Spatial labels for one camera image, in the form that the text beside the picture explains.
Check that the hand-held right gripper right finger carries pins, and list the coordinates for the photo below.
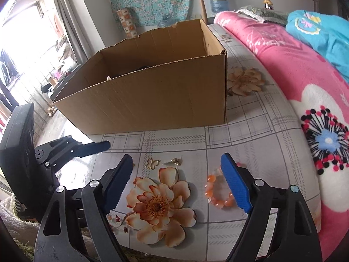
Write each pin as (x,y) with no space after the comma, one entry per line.
(235,185)

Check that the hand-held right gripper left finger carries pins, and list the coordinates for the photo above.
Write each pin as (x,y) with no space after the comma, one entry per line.
(117,188)

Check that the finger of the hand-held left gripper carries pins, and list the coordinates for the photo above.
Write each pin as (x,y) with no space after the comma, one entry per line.
(71,161)
(62,146)

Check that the gold butterfly outline charm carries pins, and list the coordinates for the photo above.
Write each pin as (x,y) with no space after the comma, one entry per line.
(152,163)

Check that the gold dangle earring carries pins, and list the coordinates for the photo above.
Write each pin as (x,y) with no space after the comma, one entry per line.
(174,161)

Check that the brown cardboard box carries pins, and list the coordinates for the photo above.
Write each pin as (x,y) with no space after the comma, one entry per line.
(150,101)

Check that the beige sandals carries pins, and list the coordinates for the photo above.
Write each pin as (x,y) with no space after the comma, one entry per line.
(52,111)

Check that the floral plaid tablecloth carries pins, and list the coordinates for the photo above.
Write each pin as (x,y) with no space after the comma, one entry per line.
(245,147)

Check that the small black device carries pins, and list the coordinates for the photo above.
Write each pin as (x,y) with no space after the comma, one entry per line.
(45,88)

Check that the dark grey low cabinet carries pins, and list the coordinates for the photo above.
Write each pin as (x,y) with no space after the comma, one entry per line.
(61,84)

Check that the small tan box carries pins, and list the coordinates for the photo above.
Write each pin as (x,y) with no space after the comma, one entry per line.
(52,80)

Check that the dark hanging trousers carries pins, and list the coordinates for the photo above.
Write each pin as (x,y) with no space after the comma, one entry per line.
(8,65)

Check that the pile of folded fabrics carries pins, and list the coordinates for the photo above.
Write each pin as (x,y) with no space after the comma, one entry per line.
(65,47)

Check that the grey curtain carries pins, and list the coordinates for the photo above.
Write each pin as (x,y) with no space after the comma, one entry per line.
(79,19)

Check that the pink floral blanket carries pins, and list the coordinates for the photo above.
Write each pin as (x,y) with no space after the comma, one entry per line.
(286,60)

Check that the flower patterned tall roll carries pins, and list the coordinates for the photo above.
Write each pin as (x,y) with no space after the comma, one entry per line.
(127,23)

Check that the teal floral hanging cloth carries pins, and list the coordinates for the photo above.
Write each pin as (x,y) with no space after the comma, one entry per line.
(152,0)

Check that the blue cartoon blanket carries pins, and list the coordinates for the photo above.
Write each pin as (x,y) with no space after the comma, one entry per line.
(327,38)

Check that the wooden chair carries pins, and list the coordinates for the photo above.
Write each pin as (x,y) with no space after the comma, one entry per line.
(203,8)

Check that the blue water jug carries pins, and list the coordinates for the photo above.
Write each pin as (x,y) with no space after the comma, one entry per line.
(218,1)

